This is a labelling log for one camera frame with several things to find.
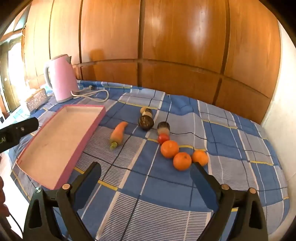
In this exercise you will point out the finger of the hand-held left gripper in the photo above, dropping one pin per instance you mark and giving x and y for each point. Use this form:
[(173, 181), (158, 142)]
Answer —
[(25, 126)]

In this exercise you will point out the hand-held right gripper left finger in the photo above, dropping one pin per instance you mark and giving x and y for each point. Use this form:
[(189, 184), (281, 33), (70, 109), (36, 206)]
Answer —
[(86, 186)]

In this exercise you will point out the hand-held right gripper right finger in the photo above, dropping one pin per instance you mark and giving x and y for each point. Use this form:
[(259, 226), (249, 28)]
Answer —
[(204, 185)]

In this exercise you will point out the orange tangerine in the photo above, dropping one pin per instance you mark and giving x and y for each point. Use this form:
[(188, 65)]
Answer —
[(182, 161), (200, 157), (170, 149)]

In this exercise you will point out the pink shallow tray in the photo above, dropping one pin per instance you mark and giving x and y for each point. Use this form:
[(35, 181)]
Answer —
[(60, 141)]

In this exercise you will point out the small red tomato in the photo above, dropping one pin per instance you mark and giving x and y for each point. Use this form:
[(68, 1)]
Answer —
[(163, 138)]

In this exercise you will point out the orange carrot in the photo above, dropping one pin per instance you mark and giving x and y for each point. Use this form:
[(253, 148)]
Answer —
[(119, 133)]

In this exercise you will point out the dark cylindrical fruit piece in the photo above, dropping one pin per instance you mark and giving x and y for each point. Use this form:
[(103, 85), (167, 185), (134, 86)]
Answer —
[(163, 128)]

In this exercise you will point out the dark brown round fruit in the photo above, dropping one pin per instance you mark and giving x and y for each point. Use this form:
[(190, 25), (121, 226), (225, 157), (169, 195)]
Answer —
[(146, 122)]

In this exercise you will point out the dark cut fruit piece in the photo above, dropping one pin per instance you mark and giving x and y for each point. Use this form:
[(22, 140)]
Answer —
[(148, 113)]

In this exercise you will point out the small tan round fruit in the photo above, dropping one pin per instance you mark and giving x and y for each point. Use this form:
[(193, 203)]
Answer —
[(143, 109)]

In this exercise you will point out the person's left hand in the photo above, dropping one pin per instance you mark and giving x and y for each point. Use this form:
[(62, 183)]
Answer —
[(2, 197)]

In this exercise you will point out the ornate silver tissue box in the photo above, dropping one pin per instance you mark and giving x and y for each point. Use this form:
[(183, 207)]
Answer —
[(37, 99)]

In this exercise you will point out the blue checkered bedsheet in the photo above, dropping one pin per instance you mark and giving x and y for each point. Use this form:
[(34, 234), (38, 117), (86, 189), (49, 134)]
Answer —
[(157, 185)]

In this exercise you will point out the pink electric kettle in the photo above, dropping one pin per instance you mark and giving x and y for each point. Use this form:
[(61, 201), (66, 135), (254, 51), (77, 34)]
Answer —
[(62, 78)]

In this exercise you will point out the wooden panelled headboard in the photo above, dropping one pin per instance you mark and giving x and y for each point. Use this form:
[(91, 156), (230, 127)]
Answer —
[(180, 78)]

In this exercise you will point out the wooden door frame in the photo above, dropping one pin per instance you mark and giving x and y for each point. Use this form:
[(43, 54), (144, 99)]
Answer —
[(9, 92)]

